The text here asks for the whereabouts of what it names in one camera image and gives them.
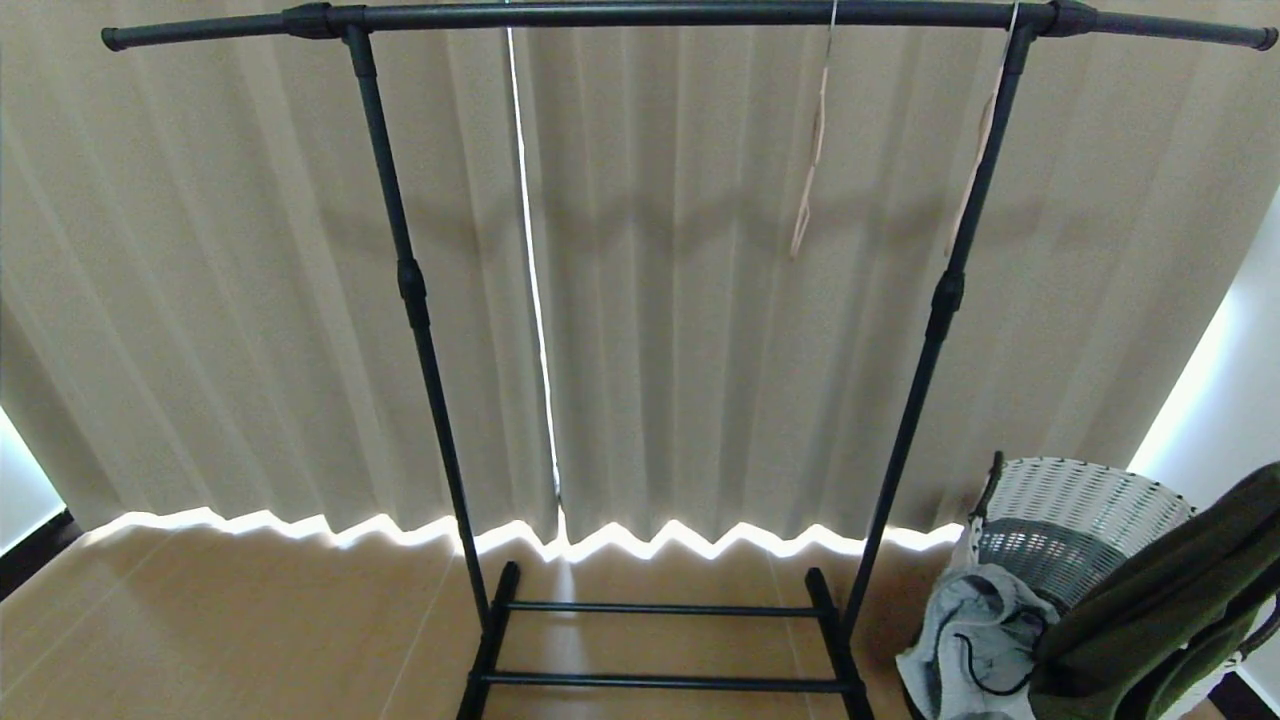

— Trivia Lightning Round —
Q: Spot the green long-sleeved shirt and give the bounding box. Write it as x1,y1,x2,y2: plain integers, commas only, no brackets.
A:
1030,462,1280,720

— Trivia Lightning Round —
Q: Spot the black clothes rack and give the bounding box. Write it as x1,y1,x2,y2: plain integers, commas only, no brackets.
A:
100,0,1280,720

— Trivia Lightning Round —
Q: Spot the pink clothes hanger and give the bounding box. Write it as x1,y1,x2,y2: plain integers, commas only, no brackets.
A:
944,0,1022,257
789,0,839,261

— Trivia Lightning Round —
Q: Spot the white laundry basket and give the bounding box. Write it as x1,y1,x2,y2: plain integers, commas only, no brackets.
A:
960,452,1280,720

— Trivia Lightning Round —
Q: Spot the beige curtain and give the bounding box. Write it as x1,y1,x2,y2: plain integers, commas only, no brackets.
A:
0,0,1280,561

